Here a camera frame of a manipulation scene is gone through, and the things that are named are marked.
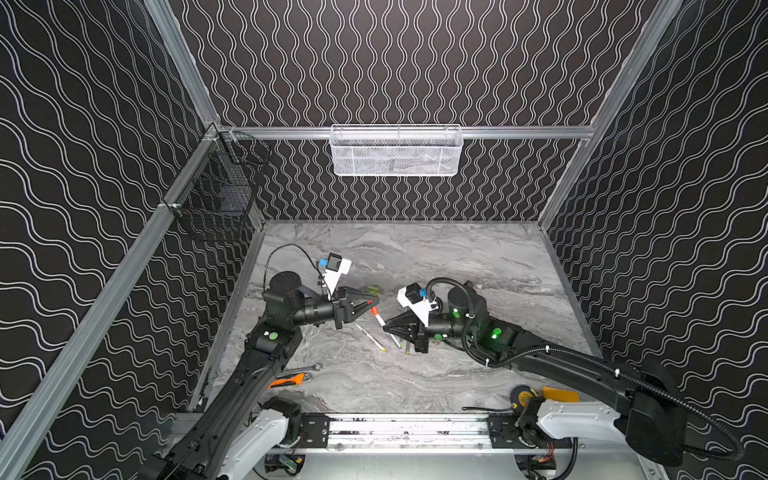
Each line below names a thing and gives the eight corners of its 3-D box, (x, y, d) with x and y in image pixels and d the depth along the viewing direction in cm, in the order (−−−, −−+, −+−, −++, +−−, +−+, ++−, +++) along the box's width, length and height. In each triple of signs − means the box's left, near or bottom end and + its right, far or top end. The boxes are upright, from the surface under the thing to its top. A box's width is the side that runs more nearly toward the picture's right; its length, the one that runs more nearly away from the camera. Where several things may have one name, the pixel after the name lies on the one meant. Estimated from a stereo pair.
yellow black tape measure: (511, 409, 80) (516, 405, 77) (506, 389, 83) (511, 385, 80) (536, 409, 80) (541, 405, 77) (530, 389, 83) (535, 385, 80)
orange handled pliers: (270, 391, 83) (268, 388, 82) (270, 383, 85) (268, 381, 83) (312, 381, 85) (310, 378, 83) (311, 374, 86) (310, 371, 84)
